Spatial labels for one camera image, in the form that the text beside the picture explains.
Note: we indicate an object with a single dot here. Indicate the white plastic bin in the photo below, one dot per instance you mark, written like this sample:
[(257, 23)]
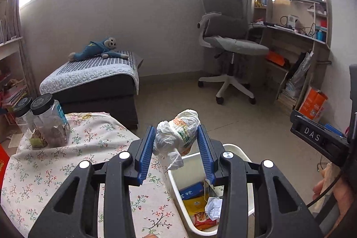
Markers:
[(178, 199)]

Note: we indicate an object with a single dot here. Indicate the blue plush monkey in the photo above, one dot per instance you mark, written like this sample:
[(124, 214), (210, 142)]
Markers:
[(94, 49)]

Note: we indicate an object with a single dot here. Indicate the red snack packet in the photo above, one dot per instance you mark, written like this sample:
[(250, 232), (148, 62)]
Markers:
[(203, 222)]

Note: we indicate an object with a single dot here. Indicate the white bookshelf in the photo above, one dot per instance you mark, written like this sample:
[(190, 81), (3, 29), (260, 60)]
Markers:
[(9, 54)]

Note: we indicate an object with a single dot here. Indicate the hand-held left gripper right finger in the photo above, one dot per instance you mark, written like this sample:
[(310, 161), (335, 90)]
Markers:
[(206, 154)]

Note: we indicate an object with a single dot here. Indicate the person's left hand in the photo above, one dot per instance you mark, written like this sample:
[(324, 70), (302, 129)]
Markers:
[(151, 236)]

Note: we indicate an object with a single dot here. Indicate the person's right hand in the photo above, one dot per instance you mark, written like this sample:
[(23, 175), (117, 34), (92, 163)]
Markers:
[(344, 197)]

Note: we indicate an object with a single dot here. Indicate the floral tablecloth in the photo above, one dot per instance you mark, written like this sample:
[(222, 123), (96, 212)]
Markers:
[(69, 165)]

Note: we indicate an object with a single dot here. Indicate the white desk device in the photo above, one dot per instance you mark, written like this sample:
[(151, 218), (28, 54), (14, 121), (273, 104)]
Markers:
[(292, 20)]

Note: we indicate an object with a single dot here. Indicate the yellow snack packet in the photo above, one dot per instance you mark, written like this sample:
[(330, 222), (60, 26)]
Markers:
[(195, 206)]

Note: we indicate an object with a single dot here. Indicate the clear jar of pale nuts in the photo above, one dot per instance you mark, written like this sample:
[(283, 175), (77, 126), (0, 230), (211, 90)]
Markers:
[(26, 126)]

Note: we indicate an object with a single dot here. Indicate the grey quilted blanket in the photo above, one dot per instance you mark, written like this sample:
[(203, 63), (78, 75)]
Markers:
[(92, 73)]

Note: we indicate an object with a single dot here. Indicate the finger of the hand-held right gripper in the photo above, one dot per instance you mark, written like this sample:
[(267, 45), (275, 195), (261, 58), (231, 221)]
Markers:
[(334, 129), (302, 116)]

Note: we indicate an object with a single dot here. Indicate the grey office chair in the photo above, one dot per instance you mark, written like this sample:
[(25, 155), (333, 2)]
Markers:
[(226, 29)]

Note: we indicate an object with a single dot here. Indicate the white printed wrapper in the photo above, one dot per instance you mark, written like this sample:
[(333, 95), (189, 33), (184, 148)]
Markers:
[(173, 137)]

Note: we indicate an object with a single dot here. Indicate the red and white box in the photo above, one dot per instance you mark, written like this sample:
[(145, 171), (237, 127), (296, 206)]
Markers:
[(3, 165)]

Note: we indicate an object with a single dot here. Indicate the dark ottoman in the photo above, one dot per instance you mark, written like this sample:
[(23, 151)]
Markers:
[(106, 98)]

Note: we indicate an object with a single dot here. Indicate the clear jar of brown nuts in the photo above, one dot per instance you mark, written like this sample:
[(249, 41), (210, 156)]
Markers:
[(50, 123)]

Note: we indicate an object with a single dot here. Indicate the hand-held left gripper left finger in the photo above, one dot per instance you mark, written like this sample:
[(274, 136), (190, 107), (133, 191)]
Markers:
[(146, 154)]

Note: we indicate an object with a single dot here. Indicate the orange bag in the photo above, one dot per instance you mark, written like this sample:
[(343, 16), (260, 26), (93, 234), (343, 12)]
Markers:
[(313, 105)]

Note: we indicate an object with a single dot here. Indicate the silver plastic bag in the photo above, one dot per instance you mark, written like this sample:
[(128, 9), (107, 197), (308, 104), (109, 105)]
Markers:
[(299, 75)]

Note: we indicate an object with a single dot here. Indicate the blue bottle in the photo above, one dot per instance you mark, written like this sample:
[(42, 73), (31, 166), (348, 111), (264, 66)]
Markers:
[(320, 35)]

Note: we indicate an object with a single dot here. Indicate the small blue snack package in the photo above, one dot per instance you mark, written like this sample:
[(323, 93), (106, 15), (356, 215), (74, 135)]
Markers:
[(191, 191)]

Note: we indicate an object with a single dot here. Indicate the wooden desk with shelves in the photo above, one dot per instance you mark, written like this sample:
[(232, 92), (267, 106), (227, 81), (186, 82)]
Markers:
[(290, 37)]

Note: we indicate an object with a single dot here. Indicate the stack of books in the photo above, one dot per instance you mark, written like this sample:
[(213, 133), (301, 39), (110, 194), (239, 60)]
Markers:
[(287, 101)]

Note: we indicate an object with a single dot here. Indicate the orange box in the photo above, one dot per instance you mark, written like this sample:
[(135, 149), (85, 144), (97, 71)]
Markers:
[(274, 59)]

